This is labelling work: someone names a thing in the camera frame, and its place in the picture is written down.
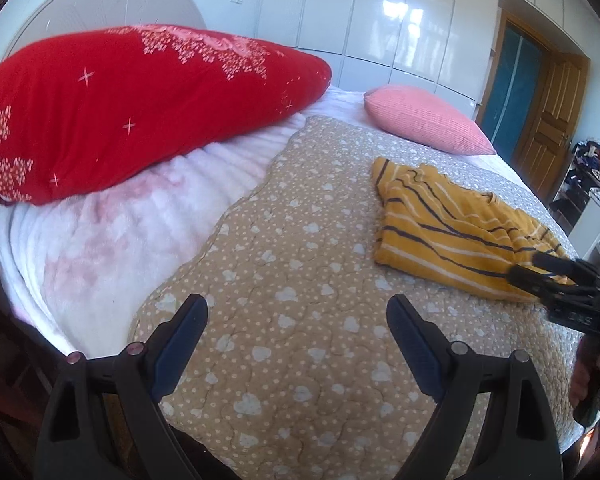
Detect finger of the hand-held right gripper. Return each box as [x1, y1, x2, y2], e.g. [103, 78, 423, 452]
[509, 264, 556, 303]
[530, 251, 581, 276]

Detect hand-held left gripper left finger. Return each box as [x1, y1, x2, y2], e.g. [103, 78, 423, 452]
[35, 294, 210, 480]

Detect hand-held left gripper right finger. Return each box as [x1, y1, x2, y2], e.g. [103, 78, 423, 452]
[386, 294, 563, 480]

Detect yellow striped sweater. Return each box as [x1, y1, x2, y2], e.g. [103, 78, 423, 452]
[371, 156, 578, 303]

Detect person's right hand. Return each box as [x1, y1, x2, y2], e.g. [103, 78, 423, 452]
[569, 345, 600, 411]

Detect cluttered shelf unit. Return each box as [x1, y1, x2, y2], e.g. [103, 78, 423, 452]
[550, 137, 600, 226]

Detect wooden panel door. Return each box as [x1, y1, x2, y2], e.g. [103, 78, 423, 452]
[515, 52, 591, 198]

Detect beige heart-print quilt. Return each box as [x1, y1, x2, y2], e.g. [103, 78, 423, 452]
[127, 115, 588, 471]

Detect teal glass door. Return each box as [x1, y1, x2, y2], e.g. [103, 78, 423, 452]
[480, 22, 548, 146]

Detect pink ribbed pillow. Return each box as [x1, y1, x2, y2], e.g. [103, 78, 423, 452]
[364, 85, 497, 156]

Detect red floral pillow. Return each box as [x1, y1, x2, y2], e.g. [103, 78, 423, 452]
[0, 24, 333, 207]

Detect white glossy wardrobe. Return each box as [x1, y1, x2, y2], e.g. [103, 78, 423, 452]
[257, 0, 501, 106]

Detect white bed headboard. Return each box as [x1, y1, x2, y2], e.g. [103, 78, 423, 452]
[2, 0, 211, 58]

